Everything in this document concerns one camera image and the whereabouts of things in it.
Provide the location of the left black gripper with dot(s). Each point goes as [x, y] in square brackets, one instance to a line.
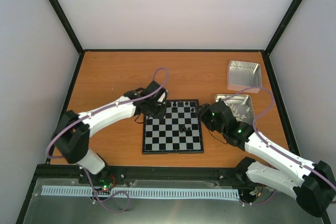
[160, 115]

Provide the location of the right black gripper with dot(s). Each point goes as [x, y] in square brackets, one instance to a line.
[203, 112]

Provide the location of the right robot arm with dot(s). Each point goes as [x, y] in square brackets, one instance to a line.
[311, 185]

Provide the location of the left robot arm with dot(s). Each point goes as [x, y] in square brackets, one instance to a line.
[74, 130]

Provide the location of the pile of white chess pieces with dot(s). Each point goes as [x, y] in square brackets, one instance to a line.
[241, 112]

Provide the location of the silver tin with white pieces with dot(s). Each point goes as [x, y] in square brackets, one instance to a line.
[237, 100]

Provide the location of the small circuit board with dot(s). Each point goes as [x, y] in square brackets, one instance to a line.
[107, 185]

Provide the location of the black and silver chessboard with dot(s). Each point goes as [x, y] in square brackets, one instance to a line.
[163, 135]

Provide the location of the empty silver tin lid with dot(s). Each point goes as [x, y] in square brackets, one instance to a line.
[242, 74]

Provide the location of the black frame rail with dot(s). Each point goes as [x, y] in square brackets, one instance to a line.
[123, 174]

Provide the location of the light blue cable duct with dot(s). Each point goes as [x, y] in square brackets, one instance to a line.
[143, 193]

